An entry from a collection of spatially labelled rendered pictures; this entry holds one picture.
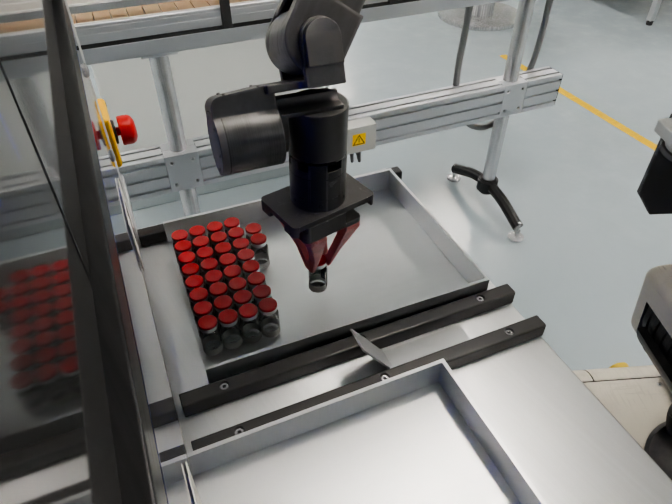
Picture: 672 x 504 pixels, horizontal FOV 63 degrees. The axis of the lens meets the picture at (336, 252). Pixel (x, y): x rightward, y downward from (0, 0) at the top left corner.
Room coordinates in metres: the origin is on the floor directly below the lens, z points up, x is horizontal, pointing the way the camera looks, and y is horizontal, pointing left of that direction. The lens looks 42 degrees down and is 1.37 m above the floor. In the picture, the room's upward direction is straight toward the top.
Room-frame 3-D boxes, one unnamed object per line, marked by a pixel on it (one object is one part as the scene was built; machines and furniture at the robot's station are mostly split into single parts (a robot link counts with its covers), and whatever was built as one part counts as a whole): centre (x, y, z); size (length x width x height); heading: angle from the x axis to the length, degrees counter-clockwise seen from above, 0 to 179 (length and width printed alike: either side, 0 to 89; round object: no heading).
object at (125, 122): (0.68, 0.29, 0.99); 0.04 x 0.04 x 0.04; 23
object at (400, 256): (0.52, 0.02, 0.90); 0.34 x 0.26 x 0.04; 113
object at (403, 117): (1.60, -0.05, 0.49); 1.60 x 0.08 x 0.12; 113
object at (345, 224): (0.46, 0.02, 0.99); 0.07 x 0.07 x 0.09; 37
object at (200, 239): (0.47, 0.15, 0.90); 0.18 x 0.02 x 0.05; 23
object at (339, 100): (0.46, 0.02, 1.12); 0.07 x 0.06 x 0.07; 113
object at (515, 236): (1.83, -0.61, 0.07); 0.50 x 0.08 x 0.14; 23
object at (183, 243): (0.46, 0.17, 0.90); 0.18 x 0.02 x 0.05; 23
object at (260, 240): (0.53, 0.10, 0.90); 0.02 x 0.02 x 0.05
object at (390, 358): (0.39, -0.09, 0.91); 0.14 x 0.03 x 0.06; 113
